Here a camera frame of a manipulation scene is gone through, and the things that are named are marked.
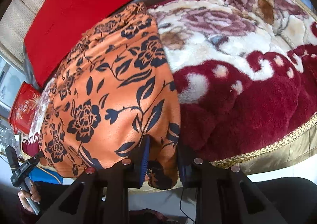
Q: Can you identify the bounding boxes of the red velvet blanket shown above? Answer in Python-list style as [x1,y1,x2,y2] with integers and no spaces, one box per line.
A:
[24,0,132,87]

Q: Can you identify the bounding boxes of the black cable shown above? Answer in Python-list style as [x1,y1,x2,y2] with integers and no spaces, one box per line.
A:
[178,187,196,224]

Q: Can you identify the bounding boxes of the person's left hand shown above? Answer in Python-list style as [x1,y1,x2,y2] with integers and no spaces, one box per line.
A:
[18,181,41,214]

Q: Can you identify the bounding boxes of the floral plush blanket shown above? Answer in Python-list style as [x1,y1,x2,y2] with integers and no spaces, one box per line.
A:
[28,0,316,162]

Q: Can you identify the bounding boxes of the orange black floral garment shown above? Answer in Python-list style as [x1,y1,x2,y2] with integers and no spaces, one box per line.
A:
[39,3,180,190]

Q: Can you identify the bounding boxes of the red gift box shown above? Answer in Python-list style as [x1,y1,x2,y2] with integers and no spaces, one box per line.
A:
[9,82,41,134]

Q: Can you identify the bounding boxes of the white standing air conditioner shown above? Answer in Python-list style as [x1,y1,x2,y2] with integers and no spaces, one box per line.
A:
[0,56,26,119]

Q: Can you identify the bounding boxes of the blue bag on floor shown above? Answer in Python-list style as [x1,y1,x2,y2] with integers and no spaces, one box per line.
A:
[28,166,63,184]

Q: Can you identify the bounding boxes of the beige dotted curtain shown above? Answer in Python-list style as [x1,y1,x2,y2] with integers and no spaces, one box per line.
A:
[1,0,45,69]

